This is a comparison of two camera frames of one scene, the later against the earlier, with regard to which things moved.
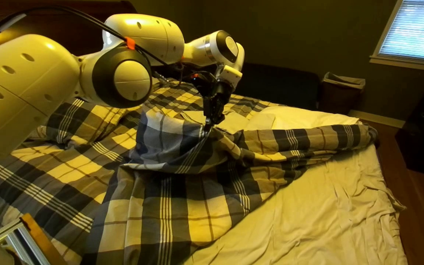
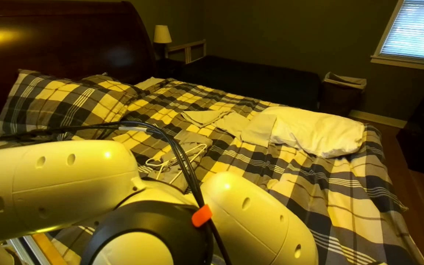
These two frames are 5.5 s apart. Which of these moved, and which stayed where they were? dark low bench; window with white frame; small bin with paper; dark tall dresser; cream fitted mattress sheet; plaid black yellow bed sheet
Moved: plaid black yellow bed sheet; cream fitted mattress sheet
Stayed: small bin with paper; dark low bench; window with white frame; dark tall dresser
